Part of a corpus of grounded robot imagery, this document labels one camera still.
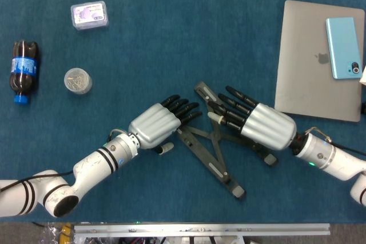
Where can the clear round jar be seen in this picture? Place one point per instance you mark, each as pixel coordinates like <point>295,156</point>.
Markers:
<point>77,81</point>

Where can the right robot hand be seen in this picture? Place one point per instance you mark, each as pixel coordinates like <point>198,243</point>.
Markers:
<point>268,127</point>

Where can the grey laptop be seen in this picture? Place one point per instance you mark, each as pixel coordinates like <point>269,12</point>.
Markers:
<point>303,41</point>

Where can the black folding laptop stand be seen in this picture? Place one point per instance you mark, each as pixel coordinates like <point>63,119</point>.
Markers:
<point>217,147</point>

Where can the light blue smartphone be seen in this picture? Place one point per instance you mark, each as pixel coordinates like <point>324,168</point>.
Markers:
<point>343,47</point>

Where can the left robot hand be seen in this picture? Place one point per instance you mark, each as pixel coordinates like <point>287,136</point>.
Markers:
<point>154,124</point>

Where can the clear plastic card box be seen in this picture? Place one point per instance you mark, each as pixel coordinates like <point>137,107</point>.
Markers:
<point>89,15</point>

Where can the aluminium profile rail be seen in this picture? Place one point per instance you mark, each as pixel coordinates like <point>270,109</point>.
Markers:
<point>200,230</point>

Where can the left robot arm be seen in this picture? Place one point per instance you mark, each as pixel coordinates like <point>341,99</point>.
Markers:
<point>91,167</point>

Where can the cola bottle blue label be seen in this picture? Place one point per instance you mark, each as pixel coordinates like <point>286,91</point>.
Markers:
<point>24,67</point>

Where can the clear plastic bag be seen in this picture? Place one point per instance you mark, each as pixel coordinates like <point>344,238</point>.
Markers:
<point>51,234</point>

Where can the teal table cloth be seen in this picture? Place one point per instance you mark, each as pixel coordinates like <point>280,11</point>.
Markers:
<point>157,55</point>

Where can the white cardboard box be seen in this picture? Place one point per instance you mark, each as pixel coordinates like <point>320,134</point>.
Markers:
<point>364,76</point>

